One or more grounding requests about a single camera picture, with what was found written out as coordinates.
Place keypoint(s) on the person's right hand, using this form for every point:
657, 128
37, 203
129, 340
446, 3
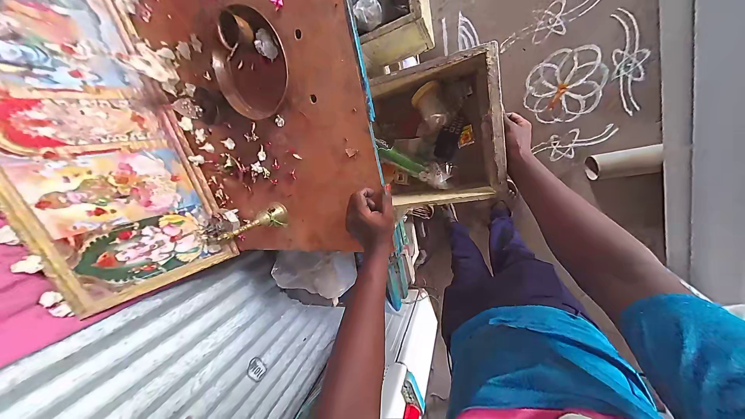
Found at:
518, 139

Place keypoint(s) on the person's left hand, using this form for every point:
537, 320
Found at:
370, 226

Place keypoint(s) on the person's left fingers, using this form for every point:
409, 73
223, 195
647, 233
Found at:
363, 201

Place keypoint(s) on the person's right fingers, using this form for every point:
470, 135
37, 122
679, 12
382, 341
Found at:
517, 121

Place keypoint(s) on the person's left thumb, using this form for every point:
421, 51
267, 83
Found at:
387, 201

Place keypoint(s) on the weathered wooden drawer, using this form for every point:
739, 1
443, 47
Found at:
496, 116

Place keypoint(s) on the person's right forearm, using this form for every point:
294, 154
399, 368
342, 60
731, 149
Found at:
593, 233

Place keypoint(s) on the person's left forearm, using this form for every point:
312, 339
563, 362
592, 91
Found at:
359, 343

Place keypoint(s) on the green long packet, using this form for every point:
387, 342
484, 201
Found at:
401, 159

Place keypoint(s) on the small yellow red packet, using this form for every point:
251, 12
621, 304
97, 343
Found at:
466, 135

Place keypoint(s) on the crumpled clear plastic wrapper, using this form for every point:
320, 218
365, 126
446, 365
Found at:
437, 174

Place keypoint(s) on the brown table with blue edge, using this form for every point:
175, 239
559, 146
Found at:
326, 145

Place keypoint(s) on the black remote control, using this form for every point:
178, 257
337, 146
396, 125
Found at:
449, 137

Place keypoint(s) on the white translucent plastic bag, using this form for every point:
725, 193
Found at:
317, 272

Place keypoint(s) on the brass incense holder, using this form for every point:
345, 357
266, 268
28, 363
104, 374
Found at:
265, 219

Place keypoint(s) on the scattered flower petals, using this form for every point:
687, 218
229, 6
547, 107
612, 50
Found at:
256, 167

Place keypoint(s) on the white pipe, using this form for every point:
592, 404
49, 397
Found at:
628, 162

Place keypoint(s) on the pale wooden box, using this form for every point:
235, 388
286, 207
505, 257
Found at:
401, 41

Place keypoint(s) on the person's legs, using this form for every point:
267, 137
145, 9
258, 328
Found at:
512, 279

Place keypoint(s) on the white red box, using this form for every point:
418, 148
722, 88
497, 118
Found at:
407, 361

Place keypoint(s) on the crumpled silvery white lump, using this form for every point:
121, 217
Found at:
266, 45

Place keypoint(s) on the grey plastic bag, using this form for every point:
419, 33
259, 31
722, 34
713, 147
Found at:
367, 14

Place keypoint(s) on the large round copper dish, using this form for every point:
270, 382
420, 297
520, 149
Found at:
221, 73

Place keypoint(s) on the small copper cup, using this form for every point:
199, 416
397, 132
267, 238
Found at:
230, 30

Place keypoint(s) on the person's body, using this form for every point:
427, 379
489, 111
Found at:
541, 355

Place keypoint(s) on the corrugated metal sheet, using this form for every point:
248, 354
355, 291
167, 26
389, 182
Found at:
174, 349

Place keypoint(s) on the wooden framed colourful picture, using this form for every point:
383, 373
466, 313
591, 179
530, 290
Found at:
64, 285

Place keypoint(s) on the pink cloth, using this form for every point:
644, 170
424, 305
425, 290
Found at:
23, 326

